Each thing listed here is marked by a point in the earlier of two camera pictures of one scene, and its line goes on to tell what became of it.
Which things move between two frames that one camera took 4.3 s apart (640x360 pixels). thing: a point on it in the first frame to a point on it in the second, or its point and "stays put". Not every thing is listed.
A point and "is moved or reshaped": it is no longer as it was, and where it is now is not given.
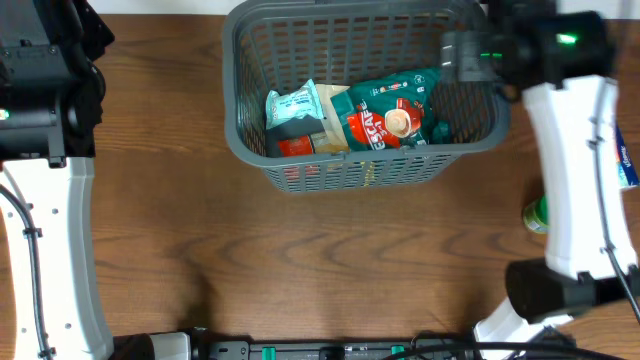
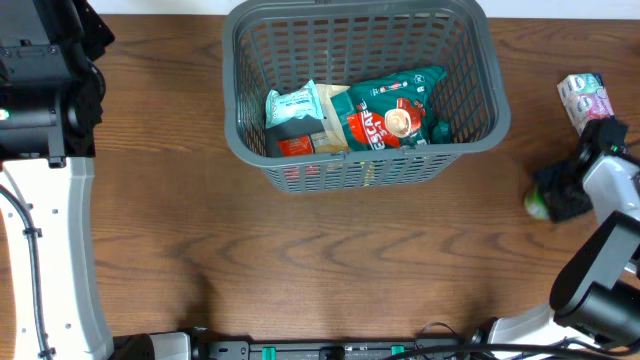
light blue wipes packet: [280, 108] stays put
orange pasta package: [296, 146] stays put
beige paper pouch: [334, 139] stays put
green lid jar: [535, 215] is moved or reshaped
